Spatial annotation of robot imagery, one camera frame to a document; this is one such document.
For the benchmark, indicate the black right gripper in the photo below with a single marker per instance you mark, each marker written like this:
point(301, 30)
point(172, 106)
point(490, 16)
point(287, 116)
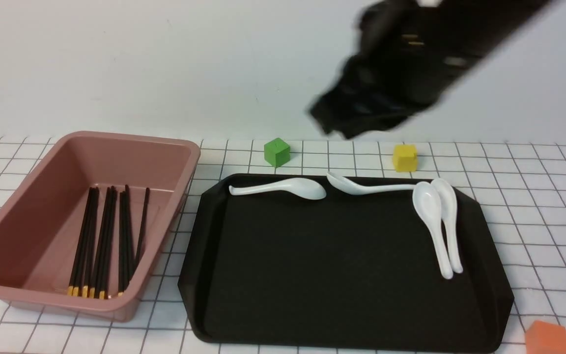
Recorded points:
point(398, 70)

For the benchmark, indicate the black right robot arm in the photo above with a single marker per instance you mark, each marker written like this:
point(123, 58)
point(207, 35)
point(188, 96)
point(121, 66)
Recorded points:
point(482, 25)

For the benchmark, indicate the yellow foam cube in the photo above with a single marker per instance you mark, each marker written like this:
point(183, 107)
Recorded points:
point(405, 158)

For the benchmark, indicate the white ceramic spoon outer right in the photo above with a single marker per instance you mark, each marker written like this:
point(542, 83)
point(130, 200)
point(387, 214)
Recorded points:
point(448, 200)

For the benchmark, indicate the white ceramic spoon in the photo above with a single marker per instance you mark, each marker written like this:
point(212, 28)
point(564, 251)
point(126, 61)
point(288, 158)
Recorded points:
point(301, 187)
point(448, 200)
point(428, 206)
point(350, 187)

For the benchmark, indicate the white ceramic spoon inner right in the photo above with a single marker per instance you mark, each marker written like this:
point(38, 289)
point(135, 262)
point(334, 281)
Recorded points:
point(428, 206)

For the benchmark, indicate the white ceramic spoon centre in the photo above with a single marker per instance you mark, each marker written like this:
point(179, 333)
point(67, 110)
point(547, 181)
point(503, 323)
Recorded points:
point(350, 187)

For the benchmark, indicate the green foam cube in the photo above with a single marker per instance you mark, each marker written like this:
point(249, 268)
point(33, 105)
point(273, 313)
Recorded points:
point(277, 152)

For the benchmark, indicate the white ceramic spoon far left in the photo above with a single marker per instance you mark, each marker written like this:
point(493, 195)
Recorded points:
point(301, 187)

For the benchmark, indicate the black plastic tray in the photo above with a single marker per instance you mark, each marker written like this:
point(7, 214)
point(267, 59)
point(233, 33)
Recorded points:
point(346, 271)

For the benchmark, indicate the black chopstick in bin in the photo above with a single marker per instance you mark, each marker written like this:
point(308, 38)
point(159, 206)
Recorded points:
point(103, 277)
point(85, 274)
point(79, 258)
point(143, 221)
point(95, 284)
point(126, 257)

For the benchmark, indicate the orange foam cube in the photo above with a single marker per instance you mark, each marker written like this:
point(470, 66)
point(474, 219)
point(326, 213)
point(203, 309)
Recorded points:
point(545, 338)

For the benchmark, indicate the pink plastic bin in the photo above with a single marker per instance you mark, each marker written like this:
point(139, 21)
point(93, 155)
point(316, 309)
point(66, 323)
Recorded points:
point(41, 222)

